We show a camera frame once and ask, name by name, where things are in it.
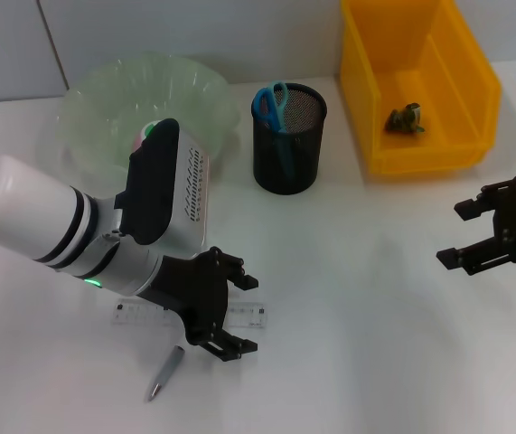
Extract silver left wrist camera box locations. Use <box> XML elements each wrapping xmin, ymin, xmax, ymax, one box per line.
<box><xmin>113</xmin><ymin>118</ymin><xmax>209</xmax><ymax>254</ymax></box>

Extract yellow plastic bin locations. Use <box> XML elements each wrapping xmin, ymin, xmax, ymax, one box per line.
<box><xmin>339</xmin><ymin>0</ymin><xmax>503</xmax><ymax>179</ymax></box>

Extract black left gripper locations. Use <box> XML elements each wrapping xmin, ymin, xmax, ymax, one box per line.
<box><xmin>136</xmin><ymin>246</ymin><xmax>259</xmax><ymax>364</ymax></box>

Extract clear green-label water bottle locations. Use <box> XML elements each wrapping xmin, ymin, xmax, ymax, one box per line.
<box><xmin>136</xmin><ymin>120</ymin><xmax>162</xmax><ymax>146</ymax></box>

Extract blue sheathed scissors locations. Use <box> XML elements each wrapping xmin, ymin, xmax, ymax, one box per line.
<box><xmin>255</xmin><ymin>80</ymin><xmax>303</xmax><ymax>180</ymax></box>

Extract black mesh pen holder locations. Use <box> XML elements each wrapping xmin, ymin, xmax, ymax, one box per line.
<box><xmin>250</xmin><ymin>82</ymin><xmax>328</xmax><ymax>196</ymax></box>

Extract pale green glass fruit bowl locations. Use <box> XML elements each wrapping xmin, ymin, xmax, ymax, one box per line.
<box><xmin>56</xmin><ymin>52</ymin><xmax>243</xmax><ymax>182</ymax></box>

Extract clear plastic ruler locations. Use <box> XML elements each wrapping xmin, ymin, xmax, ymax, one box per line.
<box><xmin>111</xmin><ymin>297</ymin><xmax>268</xmax><ymax>329</ymax></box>

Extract grey white ballpoint pen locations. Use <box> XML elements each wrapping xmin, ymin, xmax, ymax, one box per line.
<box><xmin>145</xmin><ymin>345</ymin><xmax>186</xmax><ymax>403</ymax></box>

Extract green plastic wrapper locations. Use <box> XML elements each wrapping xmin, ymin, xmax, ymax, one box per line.
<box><xmin>384</xmin><ymin>102</ymin><xmax>427</xmax><ymax>137</ymax></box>

